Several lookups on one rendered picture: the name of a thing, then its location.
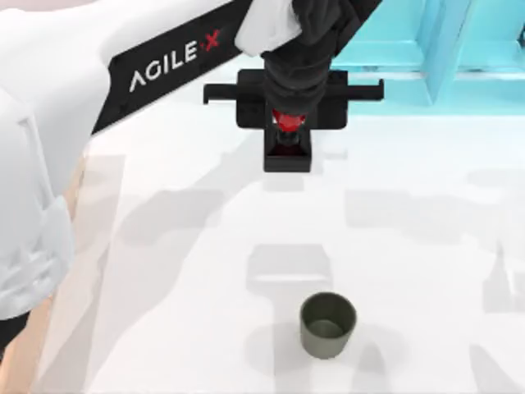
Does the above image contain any small red object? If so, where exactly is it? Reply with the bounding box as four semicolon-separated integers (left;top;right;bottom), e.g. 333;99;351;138
271;108;307;158

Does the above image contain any light blue rack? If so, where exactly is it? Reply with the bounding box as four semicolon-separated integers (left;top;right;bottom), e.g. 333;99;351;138
329;0;525;107

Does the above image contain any grey green cup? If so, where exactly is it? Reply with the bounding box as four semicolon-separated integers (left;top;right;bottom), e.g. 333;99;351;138
299;291;358;360

